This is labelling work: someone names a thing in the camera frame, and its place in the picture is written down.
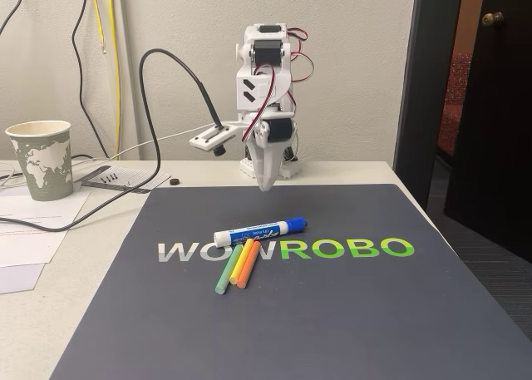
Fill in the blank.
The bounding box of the dark grey WOWROBO mat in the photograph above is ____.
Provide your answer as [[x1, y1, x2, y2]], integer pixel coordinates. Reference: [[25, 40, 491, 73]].
[[49, 183, 532, 380]]

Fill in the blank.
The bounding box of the short yellow wire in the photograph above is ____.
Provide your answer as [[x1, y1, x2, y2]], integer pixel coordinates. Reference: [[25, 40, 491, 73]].
[[89, 0, 108, 56]]

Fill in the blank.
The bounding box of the dark wooden door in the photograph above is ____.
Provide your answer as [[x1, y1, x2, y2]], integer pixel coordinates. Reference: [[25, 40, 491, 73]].
[[443, 0, 532, 250]]

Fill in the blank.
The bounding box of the yellow chalk stick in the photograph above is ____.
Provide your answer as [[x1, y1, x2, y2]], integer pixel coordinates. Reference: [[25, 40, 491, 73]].
[[229, 239, 254, 285]]

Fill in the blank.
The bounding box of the paper cup world map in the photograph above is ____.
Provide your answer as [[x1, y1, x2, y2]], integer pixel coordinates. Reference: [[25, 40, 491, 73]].
[[4, 120, 75, 201]]

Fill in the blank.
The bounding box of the green chalk stick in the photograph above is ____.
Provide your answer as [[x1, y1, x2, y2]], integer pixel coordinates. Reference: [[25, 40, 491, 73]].
[[214, 244, 244, 296]]

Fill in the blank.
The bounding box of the black hanging wall cable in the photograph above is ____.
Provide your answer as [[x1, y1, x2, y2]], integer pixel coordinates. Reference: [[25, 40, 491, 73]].
[[71, 0, 112, 160]]

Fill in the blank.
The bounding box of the lined paper sheet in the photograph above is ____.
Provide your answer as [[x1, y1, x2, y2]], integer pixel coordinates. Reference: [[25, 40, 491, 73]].
[[73, 165, 173, 195]]

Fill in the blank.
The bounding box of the red upholstered seat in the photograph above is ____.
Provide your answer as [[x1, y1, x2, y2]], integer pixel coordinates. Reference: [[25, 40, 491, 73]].
[[435, 52, 474, 153]]

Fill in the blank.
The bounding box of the white printed paper sheet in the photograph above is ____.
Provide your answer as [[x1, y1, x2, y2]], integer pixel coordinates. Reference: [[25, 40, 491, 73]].
[[0, 220, 72, 269]]

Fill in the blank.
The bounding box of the long yellow wire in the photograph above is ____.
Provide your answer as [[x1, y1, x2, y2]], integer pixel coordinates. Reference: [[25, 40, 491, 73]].
[[107, 0, 125, 160]]

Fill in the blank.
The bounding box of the grey metal ruler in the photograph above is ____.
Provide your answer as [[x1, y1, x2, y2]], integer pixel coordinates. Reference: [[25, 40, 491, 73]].
[[73, 165, 113, 187]]

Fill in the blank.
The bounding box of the blue Expo dry-erase marker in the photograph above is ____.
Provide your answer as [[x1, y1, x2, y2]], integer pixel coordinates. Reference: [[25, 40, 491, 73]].
[[213, 215, 309, 248]]

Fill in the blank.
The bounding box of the black looping wall cable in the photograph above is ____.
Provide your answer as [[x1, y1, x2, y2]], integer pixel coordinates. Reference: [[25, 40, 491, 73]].
[[0, 0, 23, 37]]

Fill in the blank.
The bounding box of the orange chalk stick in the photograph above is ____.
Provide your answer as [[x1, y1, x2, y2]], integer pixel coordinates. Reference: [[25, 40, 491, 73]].
[[236, 240, 262, 289]]

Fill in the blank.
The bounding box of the white mounted camera module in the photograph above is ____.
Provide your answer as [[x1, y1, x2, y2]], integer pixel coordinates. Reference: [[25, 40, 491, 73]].
[[189, 121, 247, 156]]

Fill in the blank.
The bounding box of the thin white cable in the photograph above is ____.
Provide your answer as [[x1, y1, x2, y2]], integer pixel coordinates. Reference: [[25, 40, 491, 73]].
[[72, 124, 217, 167]]

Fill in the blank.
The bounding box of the brass door knob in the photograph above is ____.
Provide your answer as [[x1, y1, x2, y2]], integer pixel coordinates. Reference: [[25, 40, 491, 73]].
[[480, 11, 505, 28]]

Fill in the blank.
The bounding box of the small white paper sheet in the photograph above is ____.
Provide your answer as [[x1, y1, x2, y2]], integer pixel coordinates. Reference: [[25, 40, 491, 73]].
[[0, 262, 47, 295]]

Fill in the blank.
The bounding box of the grey door frame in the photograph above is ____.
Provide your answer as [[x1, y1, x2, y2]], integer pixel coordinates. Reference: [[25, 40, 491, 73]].
[[392, 0, 465, 215]]

